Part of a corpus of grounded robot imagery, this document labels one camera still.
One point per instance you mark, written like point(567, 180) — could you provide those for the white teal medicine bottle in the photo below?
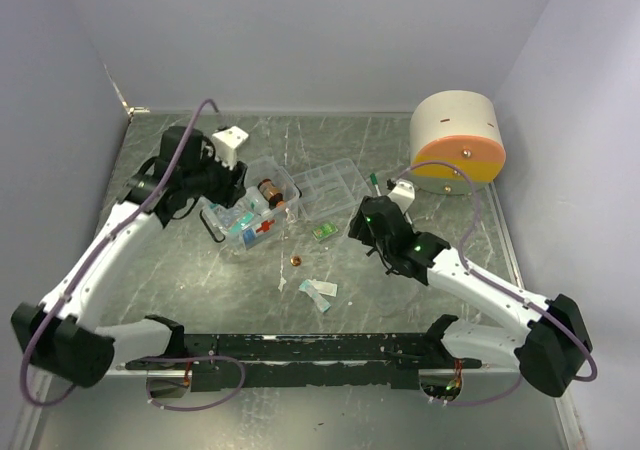
point(258, 204)

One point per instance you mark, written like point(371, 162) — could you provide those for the small green medicine box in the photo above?
point(324, 231)

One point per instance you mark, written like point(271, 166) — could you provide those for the white bandage wrapper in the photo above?
point(324, 288)

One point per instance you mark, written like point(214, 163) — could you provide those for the small copper round tin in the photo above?
point(296, 260)

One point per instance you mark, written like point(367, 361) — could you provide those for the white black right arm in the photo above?
point(548, 339)

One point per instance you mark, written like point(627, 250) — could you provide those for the cream round drawer cabinet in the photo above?
point(459, 127)

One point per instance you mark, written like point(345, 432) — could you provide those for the clear plastic medicine box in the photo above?
point(262, 227)

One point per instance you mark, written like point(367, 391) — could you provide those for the aluminium frame rail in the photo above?
point(479, 347)

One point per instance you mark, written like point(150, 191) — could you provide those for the brown orange medicine bottle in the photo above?
point(271, 193)

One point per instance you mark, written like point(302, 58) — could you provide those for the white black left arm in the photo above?
point(62, 334)

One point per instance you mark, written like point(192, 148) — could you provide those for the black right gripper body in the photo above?
point(363, 218)

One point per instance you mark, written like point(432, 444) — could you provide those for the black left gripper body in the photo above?
point(236, 179)

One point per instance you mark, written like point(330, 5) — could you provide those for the green capped marker pen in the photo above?
point(375, 183)

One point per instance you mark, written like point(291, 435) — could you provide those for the teal dotted bandage packet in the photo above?
point(320, 302)

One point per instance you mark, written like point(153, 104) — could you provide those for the teal blister pack bag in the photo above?
point(237, 220)

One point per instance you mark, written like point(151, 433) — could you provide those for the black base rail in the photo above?
point(214, 374)

